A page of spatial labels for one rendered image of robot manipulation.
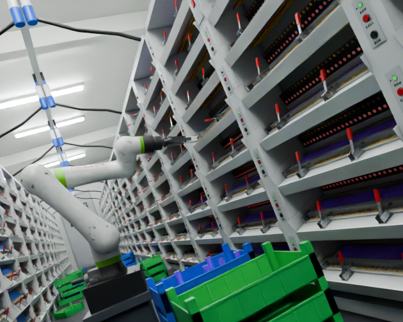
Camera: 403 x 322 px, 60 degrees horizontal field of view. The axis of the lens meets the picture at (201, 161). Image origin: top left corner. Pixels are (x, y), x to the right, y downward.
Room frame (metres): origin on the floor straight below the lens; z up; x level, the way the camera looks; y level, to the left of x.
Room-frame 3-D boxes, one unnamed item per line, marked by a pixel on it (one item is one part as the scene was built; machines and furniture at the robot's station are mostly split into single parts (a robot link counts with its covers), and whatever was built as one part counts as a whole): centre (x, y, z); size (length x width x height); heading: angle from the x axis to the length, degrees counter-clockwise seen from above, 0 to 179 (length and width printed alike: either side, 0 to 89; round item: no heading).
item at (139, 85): (2.78, 0.20, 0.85); 0.20 x 0.09 x 1.70; 111
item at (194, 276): (1.11, 0.13, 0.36); 0.30 x 0.20 x 0.08; 111
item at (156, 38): (2.13, -0.06, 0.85); 0.20 x 0.09 x 1.70; 111
